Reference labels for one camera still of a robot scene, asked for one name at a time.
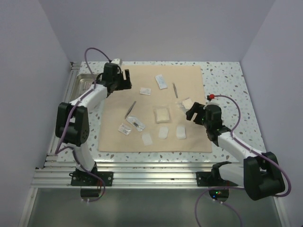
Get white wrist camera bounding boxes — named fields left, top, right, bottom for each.
left=111, top=58, right=123, bottom=67
left=206, top=94, right=220, bottom=106

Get bagged gauze pad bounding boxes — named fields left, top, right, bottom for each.
left=153, top=106, right=171, bottom=123

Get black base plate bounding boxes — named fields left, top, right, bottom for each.
left=196, top=172, right=230, bottom=187
left=69, top=171, right=114, bottom=187

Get aluminium rail frame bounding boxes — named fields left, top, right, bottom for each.
left=30, top=61, right=280, bottom=190

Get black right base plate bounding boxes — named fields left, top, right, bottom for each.
left=196, top=172, right=230, bottom=187

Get steel instrument tray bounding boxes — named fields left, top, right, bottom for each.
left=69, top=74, right=97, bottom=102

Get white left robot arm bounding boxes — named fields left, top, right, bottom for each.
left=55, top=59, right=132, bottom=186

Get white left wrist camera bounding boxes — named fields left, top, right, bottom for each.
left=111, top=58, right=123, bottom=67

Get bagged white gloves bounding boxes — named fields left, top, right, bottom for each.
left=176, top=97, right=194, bottom=113

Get clear packet with black item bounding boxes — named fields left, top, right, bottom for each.
left=126, top=116, right=146, bottom=132

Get white gauze roll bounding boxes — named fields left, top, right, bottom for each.
left=158, top=127, right=169, bottom=140
left=176, top=125, right=186, bottom=140
left=142, top=133, right=152, bottom=146

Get pink packet in tray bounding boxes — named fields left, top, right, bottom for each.
left=83, top=81, right=93, bottom=90

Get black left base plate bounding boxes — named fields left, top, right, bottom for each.
left=69, top=171, right=114, bottom=187

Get white blue sterile pouch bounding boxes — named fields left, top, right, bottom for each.
left=155, top=74, right=168, bottom=90

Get steel tweezers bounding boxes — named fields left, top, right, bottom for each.
left=124, top=101, right=136, bottom=119
left=172, top=82, right=178, bottom=99

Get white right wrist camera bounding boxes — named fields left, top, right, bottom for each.
left=206, top=94, right=220, bottom=106

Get beige cloth mat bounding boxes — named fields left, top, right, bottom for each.
left=98, top=65, right=212, bottom=153

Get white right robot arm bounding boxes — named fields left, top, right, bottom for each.
left=186, top=102, right=285, bottom=201

